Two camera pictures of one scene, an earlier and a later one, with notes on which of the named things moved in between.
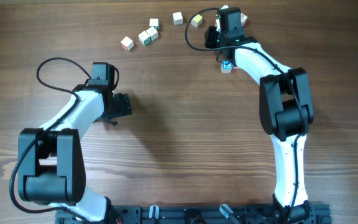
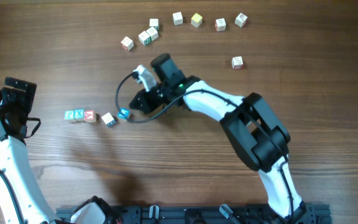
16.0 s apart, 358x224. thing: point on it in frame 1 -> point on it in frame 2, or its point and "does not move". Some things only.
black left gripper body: x=121 y=107 -> x=19 y=103
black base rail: x=319 y=213 does not move
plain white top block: x=177 y=18 does not move
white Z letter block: x=154 y=22 does not move
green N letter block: x=144 y=38 does not move
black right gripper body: x=213 y=38 -> x=154 y=99
